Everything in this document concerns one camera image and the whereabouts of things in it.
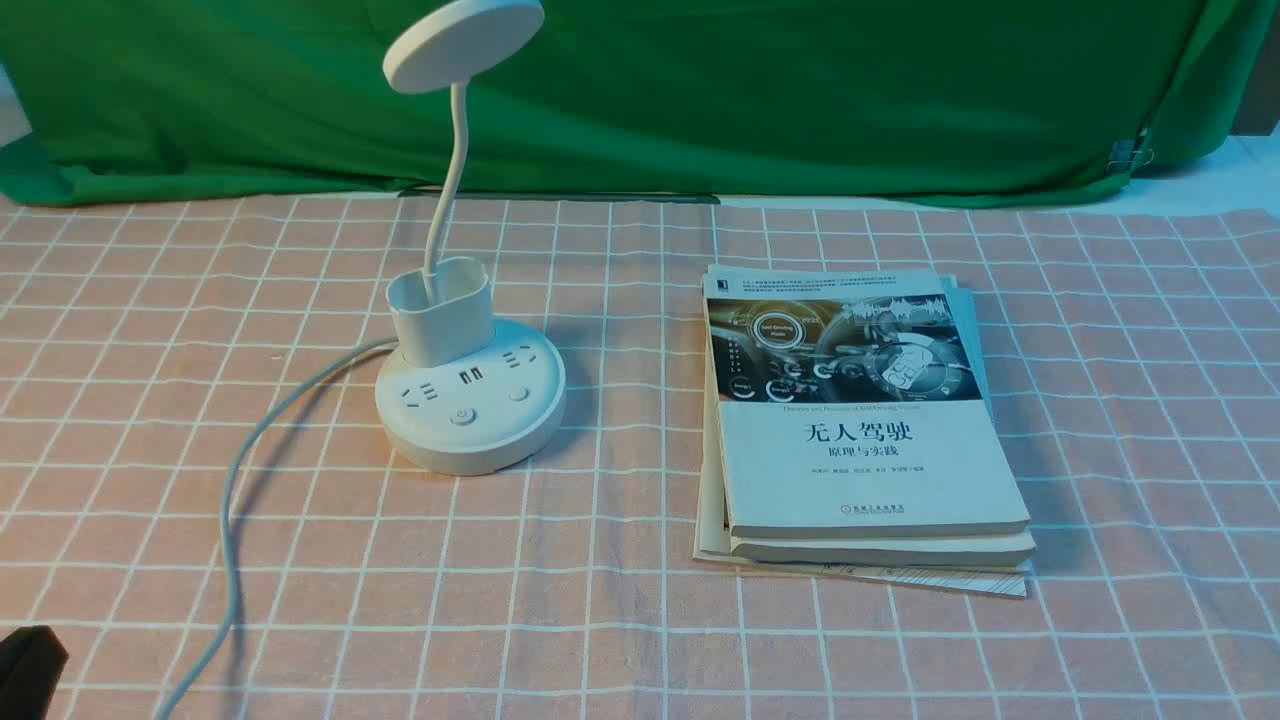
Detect green backdrop cloth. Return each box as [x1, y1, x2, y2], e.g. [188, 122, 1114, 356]
[1, 1, 1276, 208]

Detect white desk lamp socket base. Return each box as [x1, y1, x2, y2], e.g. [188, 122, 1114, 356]
[375, 1, 567, 477]

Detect white lamp power cable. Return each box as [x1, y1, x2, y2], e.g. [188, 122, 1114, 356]
[152, 338, 401, 720]

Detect bottom thin paper booklet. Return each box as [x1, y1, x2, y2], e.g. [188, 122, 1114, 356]
[692, 288, 1029, 600]

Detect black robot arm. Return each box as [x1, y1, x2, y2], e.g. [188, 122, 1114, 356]
[1, 625, 69, 720]

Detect metal binder clip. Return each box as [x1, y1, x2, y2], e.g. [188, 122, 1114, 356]
[1105, 127, 1155, 176]

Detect top white book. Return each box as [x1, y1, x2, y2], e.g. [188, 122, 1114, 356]
[703, 266, 1032, 541]

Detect pink checkered tablecloth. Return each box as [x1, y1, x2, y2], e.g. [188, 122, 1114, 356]
[1, 197, 1279, 719]

